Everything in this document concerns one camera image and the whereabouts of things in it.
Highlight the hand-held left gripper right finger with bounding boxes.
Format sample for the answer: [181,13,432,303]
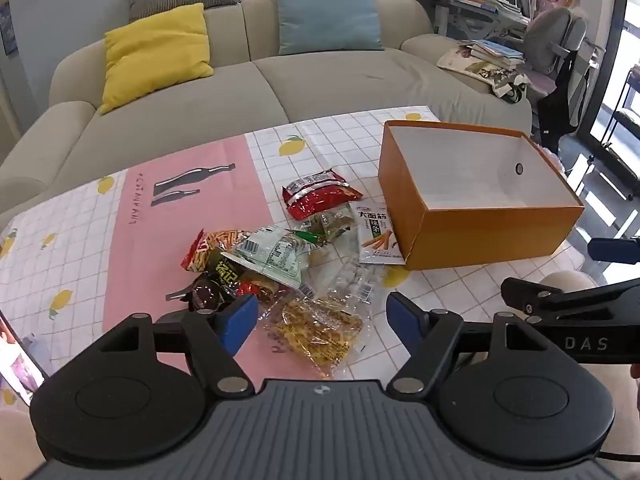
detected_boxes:
[386,291,552,395]

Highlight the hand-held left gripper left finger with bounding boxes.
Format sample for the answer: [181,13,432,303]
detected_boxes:
[92,294,261,396]

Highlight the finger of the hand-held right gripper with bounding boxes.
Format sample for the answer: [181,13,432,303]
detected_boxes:
[501,275,640,317]
[587,236,640,262]

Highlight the clear white candy packet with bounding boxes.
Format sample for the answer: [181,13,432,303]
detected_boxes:
[305,250,388,306]

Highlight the clear yellow snack packet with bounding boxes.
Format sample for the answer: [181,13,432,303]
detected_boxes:
[260,295,373,378]

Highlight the orange cardboard box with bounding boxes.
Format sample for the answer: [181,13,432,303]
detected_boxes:
[377,120,586,272]

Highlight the clear green snack packet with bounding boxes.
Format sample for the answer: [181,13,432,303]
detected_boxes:
[300,210,361,251]

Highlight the dark snack packet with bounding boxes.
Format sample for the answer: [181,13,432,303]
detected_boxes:
[187,260,261,313]

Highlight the white green label snack packet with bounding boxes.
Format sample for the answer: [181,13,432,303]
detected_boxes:
[220,225,313,291]

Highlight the orange striped stick snack packet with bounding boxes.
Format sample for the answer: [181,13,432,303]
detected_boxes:
[181,229,251,273]

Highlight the white stick print snack packet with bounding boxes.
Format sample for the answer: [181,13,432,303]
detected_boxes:
[350,203,407,265]

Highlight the lemon print tablecloth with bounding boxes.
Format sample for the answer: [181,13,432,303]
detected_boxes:
[0,105,588,411]

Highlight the metal rack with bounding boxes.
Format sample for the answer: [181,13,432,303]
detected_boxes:
[592,45,640,202]

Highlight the red foil snack packet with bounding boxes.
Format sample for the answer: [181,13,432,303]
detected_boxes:
[281,170,365,221]

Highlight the black hanging garment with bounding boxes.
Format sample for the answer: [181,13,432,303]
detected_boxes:
[537,45,594,137]

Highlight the printed tote bag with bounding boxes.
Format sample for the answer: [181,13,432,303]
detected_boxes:
[437,47,532,104]

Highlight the grey office chair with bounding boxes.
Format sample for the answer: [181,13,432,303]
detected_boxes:
[521,6,589,117]

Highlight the colourful printed panel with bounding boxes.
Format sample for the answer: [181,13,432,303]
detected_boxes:
[0,310,48,396]

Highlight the stack of books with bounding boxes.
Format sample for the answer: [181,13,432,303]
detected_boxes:
[457,39,526,68]

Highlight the beige fabric sofa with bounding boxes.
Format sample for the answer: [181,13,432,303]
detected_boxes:
[0,0,535,231]

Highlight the glass balcony door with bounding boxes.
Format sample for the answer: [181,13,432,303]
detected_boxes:
[585,0,640,241]

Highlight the grey white desk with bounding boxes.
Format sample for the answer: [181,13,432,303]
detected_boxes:
[434,0,532,42]

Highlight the yellow pillow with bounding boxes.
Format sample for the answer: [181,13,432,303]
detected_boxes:
[98,2,215,115]

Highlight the light blue pillow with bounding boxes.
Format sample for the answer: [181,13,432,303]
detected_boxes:
[274,0,385,57]

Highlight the wall poster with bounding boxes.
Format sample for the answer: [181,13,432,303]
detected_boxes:
[0,0,20,56]

